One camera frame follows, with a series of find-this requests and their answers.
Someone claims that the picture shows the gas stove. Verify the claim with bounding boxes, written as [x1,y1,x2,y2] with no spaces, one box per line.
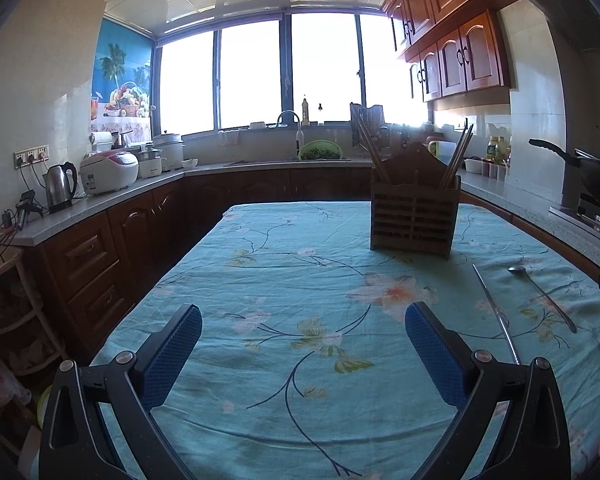
[550,192,600,241]

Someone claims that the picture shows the wooden upper cabinets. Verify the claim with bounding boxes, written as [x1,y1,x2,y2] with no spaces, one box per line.
[382,0,526,111]

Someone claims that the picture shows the phone stand with cables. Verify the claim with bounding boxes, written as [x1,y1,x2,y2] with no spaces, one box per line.
[2,190,46,231]

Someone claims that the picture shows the kitchen sink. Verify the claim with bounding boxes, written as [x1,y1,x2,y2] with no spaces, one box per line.
[225,157,353,166]

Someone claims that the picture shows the green colander with greens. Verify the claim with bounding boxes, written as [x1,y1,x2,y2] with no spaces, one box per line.
[298,140,343,161]

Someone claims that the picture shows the row of spice jars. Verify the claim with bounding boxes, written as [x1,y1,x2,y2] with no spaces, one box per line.
[480,160,508,181]

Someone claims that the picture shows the white pink rice cooker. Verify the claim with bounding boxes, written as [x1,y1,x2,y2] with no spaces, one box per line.
[80,150,140,196]

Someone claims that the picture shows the steel electric kettle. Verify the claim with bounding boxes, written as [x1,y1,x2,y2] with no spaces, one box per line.
[42,161,78,213]

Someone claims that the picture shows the metal spoon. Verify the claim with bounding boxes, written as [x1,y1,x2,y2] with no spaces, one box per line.
[507,266,578,334]

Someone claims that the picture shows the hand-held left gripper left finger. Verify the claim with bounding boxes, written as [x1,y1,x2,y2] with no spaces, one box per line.
[39,304,203,480]

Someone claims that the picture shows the wooden utensil holder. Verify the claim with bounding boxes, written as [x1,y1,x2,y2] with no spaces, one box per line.
[369,141,462,261]

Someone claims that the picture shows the large window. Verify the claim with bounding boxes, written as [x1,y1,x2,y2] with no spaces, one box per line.
[152,7,431,136]

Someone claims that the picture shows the chrome faucet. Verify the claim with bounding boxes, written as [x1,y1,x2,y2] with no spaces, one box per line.
[277,110,305,161]

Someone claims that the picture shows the white plastic shelf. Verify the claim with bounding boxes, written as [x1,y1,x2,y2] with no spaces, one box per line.
[0,247,68,376]

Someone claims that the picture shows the fruit and palm poster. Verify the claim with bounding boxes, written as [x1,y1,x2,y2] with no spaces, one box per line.
[90,16,156,141]

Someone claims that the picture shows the clear green-handled measuring cup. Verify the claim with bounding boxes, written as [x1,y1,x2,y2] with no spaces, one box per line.
[427,139,456,161]

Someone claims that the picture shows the dark wooden lower cabinets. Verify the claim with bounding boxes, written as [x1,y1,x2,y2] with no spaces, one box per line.
[22,167,600,366]

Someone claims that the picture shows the dish rack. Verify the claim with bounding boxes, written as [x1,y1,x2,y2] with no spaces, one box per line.
[350,102,393,153]

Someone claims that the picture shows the small white steamer pot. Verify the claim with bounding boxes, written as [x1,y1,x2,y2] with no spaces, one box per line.
[137,144,168,179]

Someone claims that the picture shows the wall socket strip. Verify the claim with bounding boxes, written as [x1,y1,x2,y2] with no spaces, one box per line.
[14,145,51,170]

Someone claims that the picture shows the blue floral tablecloth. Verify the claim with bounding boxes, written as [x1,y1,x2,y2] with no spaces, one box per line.
[30,201,600,480]

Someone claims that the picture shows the grey kitchen countertop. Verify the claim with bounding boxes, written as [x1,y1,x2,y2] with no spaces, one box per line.
[0,157,600,256]

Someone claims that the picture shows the metal chopstick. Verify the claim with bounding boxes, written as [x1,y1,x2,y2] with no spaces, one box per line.
[472,263,521,366]
[447,125,476,188]

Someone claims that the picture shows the large white electric cooker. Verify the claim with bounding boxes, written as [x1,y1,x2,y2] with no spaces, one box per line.
[152,131,186,171]

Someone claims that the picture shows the wooden chopstick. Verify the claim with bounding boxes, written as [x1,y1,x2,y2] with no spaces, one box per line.
[440,127,468,188]
[352,112,388,183]
[360,110,392,183]

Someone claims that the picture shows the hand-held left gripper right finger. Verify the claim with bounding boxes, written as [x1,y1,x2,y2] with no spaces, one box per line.
[404,302,573,480]

